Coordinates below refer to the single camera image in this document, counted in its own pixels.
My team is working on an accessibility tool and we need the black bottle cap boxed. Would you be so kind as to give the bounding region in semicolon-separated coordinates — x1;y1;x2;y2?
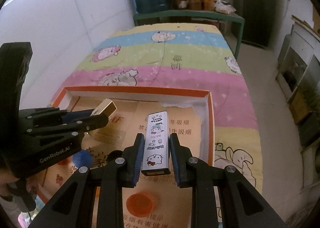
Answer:
106;150;123;163

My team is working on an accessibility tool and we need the white cartoon slim box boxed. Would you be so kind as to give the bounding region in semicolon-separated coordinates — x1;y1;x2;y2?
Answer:
141;111;170;177

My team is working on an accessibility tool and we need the blue bottle cap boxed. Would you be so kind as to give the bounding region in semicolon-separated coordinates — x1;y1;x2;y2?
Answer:
72;149;93;168

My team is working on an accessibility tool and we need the gold slim box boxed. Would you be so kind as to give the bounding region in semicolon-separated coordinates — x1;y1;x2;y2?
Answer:
85;98;118;136

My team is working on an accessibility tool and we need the dark orange bottle cap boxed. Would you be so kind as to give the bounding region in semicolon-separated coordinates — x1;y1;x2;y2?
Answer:
126;193;155;218

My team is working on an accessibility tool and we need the shallow orange-rimmed cardboard tray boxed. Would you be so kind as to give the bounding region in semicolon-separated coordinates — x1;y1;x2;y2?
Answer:
30;86;214;227

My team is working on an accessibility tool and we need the colourful cartoon quilt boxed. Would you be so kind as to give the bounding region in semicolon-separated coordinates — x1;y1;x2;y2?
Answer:
62;23;263;191

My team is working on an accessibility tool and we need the green metal table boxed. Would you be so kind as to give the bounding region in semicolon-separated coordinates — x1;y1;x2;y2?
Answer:
133;10;245;59

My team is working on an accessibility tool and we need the white kitchen counter cabinet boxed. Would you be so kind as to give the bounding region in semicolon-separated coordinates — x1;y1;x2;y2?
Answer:
276;15;319;147

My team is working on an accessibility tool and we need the black refrigerator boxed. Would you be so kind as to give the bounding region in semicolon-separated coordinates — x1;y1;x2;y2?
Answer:
233;0;276;47

